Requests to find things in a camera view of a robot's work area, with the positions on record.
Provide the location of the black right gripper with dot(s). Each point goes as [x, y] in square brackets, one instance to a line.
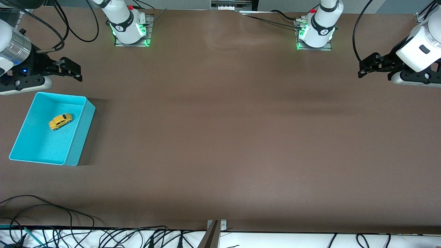
[34, 66]

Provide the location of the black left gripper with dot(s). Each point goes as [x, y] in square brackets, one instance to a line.
[389, 60]

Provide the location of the yellow beetle toy car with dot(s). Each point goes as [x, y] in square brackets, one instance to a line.
[61, 121]

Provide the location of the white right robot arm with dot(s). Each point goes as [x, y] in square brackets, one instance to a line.
[124, 24]

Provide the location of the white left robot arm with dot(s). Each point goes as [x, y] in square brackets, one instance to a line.
[418, 51]

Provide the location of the teal plastic bin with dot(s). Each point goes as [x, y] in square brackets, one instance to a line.
[41, 144]

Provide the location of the grey power strip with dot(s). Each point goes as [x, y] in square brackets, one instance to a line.
[231, 5]

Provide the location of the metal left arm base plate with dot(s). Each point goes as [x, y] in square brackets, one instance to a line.
[328, 47]

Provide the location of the aluminium frame rail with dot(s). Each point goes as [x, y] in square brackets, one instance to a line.
[421, 15]

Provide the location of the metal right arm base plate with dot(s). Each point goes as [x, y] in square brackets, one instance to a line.
[151, 31]

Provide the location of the grey metal clamp bracket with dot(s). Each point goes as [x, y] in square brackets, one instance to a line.
[212, 234]

